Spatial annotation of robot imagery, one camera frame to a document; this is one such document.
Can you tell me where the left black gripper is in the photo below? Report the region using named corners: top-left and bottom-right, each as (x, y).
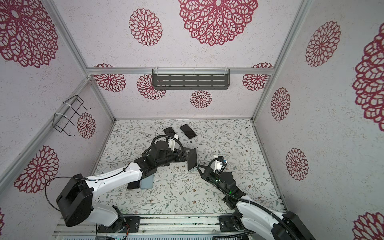
top-left (157, 146), bottom-right (195, 168)

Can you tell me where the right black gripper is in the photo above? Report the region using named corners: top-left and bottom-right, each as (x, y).
top-left (197, 164), bottom-right (229, 198)

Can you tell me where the grey phone case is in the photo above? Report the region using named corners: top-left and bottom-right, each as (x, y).
top-left (140, 175), bottom-right (154, 190)

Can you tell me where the black phone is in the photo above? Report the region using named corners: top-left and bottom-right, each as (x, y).
top-left (186, 148), bottom-right (199, 172)
top-left (127, 180), bottom-right (141, 190)
top-left (180, 124), bottom-right (197, 140)

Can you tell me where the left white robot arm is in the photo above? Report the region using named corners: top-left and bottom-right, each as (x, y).
top-left (56, 141), bottom-right (197, 232)

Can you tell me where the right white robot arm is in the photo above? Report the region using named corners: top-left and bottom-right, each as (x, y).
top-left (198, 165), bottom-right (315, 240)

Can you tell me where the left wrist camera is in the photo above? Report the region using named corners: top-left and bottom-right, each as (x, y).
top-left (166, 133), bottom-right (179, 152)

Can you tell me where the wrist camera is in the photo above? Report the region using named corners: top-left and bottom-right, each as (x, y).
top-left (166, 133), bottom-right (179, 152)
top-left (214, 156), bottom-right (228, 175)

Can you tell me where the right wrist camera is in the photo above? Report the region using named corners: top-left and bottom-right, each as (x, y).
top-left (214, 156), bottom-right (228, 175)

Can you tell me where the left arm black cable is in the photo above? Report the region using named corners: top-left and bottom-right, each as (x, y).
top-left (44, 134), bottom-right (184, 212)

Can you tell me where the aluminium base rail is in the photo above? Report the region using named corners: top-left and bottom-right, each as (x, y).
top-left (52, 214), bottom-right (240, 239)

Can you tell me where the grey slotted wall shelf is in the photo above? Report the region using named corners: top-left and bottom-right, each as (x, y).
top-left (152, 69), bottom-right (231, 90)

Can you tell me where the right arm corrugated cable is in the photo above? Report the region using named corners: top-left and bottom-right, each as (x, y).
top-left (206, 158), bottom-right (298, 240)

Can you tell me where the black wire wall basket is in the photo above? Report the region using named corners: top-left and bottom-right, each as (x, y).
top-left (52, 95), bottom-right (91, 137)

